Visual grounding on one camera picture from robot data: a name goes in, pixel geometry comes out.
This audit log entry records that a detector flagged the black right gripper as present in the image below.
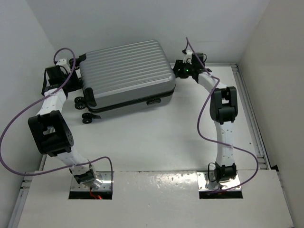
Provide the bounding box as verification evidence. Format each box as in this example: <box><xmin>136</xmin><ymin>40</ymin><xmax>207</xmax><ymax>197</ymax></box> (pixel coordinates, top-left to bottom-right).
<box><xmin>169</xmin><ymin>60</ymin><xmax>195</xmax><ymax>79</ymax></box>

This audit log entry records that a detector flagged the grey hard-shell suitcase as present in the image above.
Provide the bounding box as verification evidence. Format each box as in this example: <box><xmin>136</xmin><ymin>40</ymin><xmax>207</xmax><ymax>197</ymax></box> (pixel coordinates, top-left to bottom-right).
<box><xmin>69</xmin><ymin>39</ymin><xmax>176</xmax><ymax>124</ymax></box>

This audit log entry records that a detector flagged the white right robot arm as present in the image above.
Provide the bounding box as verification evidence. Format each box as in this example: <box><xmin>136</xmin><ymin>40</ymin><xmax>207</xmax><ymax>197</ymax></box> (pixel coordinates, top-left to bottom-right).
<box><xmin>173</xmin><ymin>60</ymin><xmax>238</xmax><ymax>183</ymax></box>

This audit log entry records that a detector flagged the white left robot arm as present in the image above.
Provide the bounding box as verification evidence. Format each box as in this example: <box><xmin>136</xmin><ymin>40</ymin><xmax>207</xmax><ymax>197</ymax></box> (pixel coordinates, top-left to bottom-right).
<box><xmin>28</xmin><ymin>65</ymin><xmax>97</xmax><ymax>189</ymax></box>

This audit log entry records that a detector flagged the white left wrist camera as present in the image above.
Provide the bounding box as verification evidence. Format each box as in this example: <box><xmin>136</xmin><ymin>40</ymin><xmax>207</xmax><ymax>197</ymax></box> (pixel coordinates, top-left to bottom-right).
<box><xmin>56</xmin><ymin>58</ymin><xmax>71</xmax><ymax>73</ymax></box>

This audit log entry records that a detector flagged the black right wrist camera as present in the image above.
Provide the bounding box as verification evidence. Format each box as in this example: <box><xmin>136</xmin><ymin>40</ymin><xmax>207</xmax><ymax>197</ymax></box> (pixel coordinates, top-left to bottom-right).
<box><xmin>191</xmin><ymin>53</ymin><xmax>207</xmax><ymax>65</ymax></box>

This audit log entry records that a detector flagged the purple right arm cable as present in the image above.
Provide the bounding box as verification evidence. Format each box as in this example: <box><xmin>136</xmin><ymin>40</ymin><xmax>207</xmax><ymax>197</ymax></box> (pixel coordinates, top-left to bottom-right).
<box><xmin>185</xmin><ymin>37</ymin><xmax>259</xmax><ymax>193</ymax></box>

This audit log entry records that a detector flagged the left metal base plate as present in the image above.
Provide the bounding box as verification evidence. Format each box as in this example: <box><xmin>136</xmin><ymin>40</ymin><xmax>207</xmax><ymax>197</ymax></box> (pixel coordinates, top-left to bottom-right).
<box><xmin>68</xmin><ymin>171</ymin><xmax>114</xmax><ymax>200</ymax></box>

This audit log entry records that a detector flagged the metal base plate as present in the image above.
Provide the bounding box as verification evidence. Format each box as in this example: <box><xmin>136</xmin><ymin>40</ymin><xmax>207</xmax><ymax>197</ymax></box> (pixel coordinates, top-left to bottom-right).
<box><xmin>68</xmin><ymin>171</ymin><xmax>114</xmax><ymax>200</ymax></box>
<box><xmin>197</xmin><ymin>171</ymin><xmax>243</xmax><ymax>200</ymax></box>

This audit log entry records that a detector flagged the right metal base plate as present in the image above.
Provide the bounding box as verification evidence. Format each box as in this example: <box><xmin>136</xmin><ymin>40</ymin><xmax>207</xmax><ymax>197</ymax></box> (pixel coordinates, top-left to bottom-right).
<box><xmin>197</xmin><ymin>171</ymin><xmax>243</xmax><ymax>200</ymax></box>

